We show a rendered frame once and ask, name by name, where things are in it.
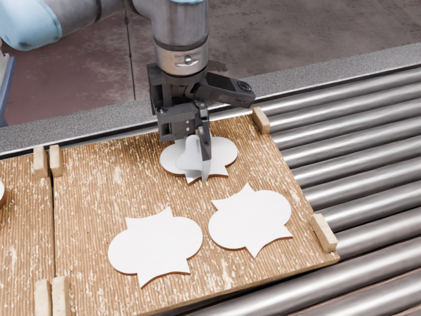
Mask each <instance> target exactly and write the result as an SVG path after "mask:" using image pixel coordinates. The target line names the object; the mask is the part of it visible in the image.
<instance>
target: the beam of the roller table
mask: <svg viewBox="0 0 421 316"><path fill-rule="evenodd" d="M420 67H421V42H418V43H412V44H409V45H403V46H398V47H394V48H388V49H384V50H379V51H373V52H369V53H364V54H360V55H354V56H348V57H345V58H339V59H335V60H330V61H324V62H320V63H315V64H311V65H305V66H299V67H296V68H290V69H286V70H281V71H275V72H271V73H265V74H262V75H256V76H250V77H247V78H241V79H238V80H240V81H244V82H248V84H249V85H250V86H251V88H252V90H253V92H254V94H255V96H256V99H255V100H254V102H253V103H252V104H256V103H261V102H267V101H270V100H275V99H279V98H284V97H289V96H293V95H298V94H301V93H306V92H312V91H315V90H321V89H324V88H329V87H335V86H338V85H343V84H347V83H352V82H357V81H360V80H366V79H369V78H375V77H378V76H383V75H389V74H392V73H397V72H401V71H406V70H411V69H414V68H420ZM207 107H208V109H209V114H210V113H216V112H221V111H225V110H230V109H233V108H239V107H238V106H234V105H229V104H226V103H221V102H215V101H213V104H212V105H208V106H207ZM156 125H158V122H157V116H156V115H152V107H151V102H150V97H148V98H143V99H139V100H133V101H129V102H123V103H118V104H114V105H109V106H105V107H99V108H93V109H90V110H84V111H80V112H75V113H69V114H65V115H60V116H56V117H50V118H44V119H41V120H35V121H31V122H26V123H22V124H16V125H10V126H7V127H1V128H0V160H3V159H8V158H12V157H17V156H21V155H26V154H31V153H34V147H37V146H41V145H42V146H43V147H44V150H48V149H50V148H49V147H50V146H51V145H59V146H60V147H62V146H66V145H71V144H76V143H80V142H85V141H88V140H93V139H99V138H102V137H108V136H111V135H117V134H122V133H125V132H130V131H134V130H139V129H144V128H148V127H153V126H156Z"/></svg>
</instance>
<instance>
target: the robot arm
mask: <svg viewBox="0 0 421 316"><path fill-rule="evenodd" d="M123 10H129V11H131V12H133V13H136V14H139V15H141V16H143V17H147V18H150V19H151V21H152V31H153V40H154V47H155V57H156V63H150V64H147V73H148V81H149V86H150V90H149V94H150V102H151V107H152V115H156V116H157V122H158V127H159V129H158V131H159V136H160V142H166V141H170V140H172V141H174V140H180V139H184V135H187V139H186V141H185V146H186V150H185V152H184V153H183V154H182V155H180V156H179V157H178V158H176V160H175V166H176V168H178V169H180V170H194V171H201V174H202V182H205V181H206V180H207V178H208V176H209V173H210V171H211V159H212V150H211V135H210V130H209V126H210V120H209V109H208V107H207V104H206V103H207V101H208V100H212V101H215V102H221V103H226V104H229V105H234V106H238V107H242V108H248V109H249V108H250V106H251V105H252V103H253V102H254V100H255V99H256V96H255V94H254V92H253V90H252V88H251V86H250V85H249V84H248V82H244V81H240V80H236V79H233V78H229V77H226V76H222V75H218V74H215V73H211V72H208V71H207V63H208V60H209V42H208V0H0V37H1V38H2V39H3V40H4V41H5V42H6V43H7V44H8V45H9V46H11V47H12V48H14V49H16V50H19V51H29V50H32V49H36V48H39V47H42V46H44V45H47V44H50V43H55V42H57V41H58V40H59V39H60V38H62V37H64V36H66V35H68V34H71V33H73V32H75V31H78V30H79V29H82V28H84V27H87V26H89V25H91V24H93V23H97V22H99V21H101V20H103V19H105V18H108V17H110V16H112V15H114V14H116V13H119V12H121V11H123ZM196 130H198V131H197V135H195V131H196ZM171 131H172V132H171ZM197 147H198V148H197ZM198 150H199V151H198Z"/></svg>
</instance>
